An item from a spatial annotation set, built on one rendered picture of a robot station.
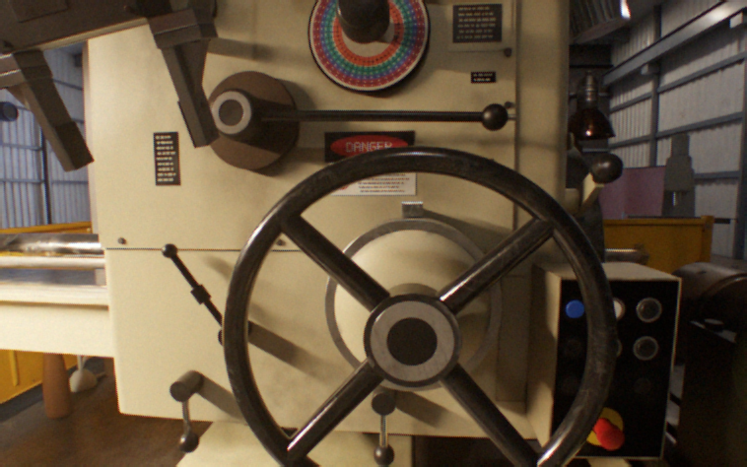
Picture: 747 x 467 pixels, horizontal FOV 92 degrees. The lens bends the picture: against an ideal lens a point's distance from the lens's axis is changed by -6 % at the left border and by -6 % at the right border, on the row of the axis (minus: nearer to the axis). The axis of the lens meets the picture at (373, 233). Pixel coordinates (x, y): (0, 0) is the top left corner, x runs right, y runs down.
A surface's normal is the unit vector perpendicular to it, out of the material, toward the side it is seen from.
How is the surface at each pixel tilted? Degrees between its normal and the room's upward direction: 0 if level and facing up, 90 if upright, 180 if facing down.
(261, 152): 90
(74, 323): 90
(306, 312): 90
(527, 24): 90
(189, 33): 113
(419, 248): 60
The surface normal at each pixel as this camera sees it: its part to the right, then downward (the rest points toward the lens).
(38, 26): -0.04, 0.49
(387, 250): -0.27, -0.37
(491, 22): -0.10, 0.10
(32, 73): 0.99, -0.12
